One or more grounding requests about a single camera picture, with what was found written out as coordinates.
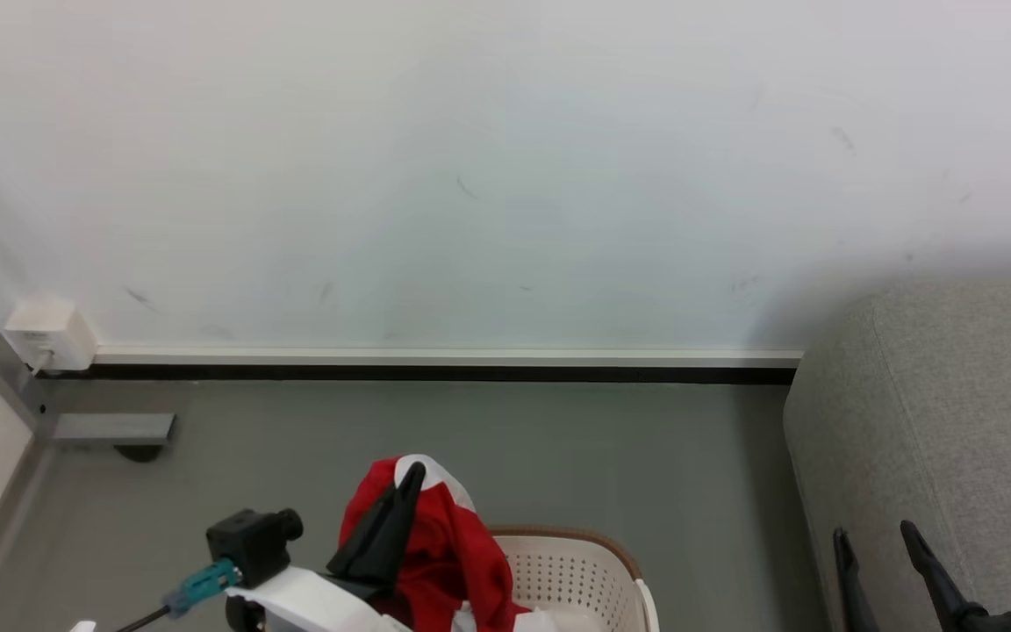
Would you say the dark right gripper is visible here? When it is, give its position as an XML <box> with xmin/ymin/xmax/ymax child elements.
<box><xmin>831</xmin><ymin>520</ymin><xmax>1011</xmax><ymax>632</ymax></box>

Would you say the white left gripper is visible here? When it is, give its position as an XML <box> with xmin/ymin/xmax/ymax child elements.
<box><xmin>225</xmin><ymin>462</ymin><xmax>427</xmax><ymax>632</ymax></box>

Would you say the red and white garment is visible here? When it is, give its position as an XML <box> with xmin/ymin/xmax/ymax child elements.
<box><xmin>338</xmin><ymin>454</ymin><xmax>559</xmax><ymax>632</ymax></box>

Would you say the white perforated laundry basket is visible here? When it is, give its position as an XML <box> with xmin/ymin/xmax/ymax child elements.
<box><xmin>469</xmin><ymin>524</ymin><xmax>661</xmax><ymax>632</ymax></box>

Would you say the grey fabric sofa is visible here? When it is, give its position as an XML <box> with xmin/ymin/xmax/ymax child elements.
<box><xmin>781</xmin><ymin>276</ymin><xmax>1011</xmax><ymax>632</ymax></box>

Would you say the white and black baseboard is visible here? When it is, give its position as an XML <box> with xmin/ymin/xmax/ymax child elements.
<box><xmin>35</xmin><ymin>348</ymin><xmax>806</xmax><ymax>386</ymax></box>

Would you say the black cable with teal connector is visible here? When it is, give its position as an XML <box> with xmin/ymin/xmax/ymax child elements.
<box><xmin>113</xmin><ymin>558</ymin><xmax>241</xmax><ymax>632</ymax></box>

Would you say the grey metal frame foot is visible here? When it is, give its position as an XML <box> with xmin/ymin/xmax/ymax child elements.
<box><xmin>50</xmin><ymin>412</ymin><xmax>177</xmax><ymax>445</ymax></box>

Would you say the white wall outlet box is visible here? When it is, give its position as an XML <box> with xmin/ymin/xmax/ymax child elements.
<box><xmin>4</xmin><ymin>299</ymin><xmax>99</xmax><ymax>372</ymax></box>

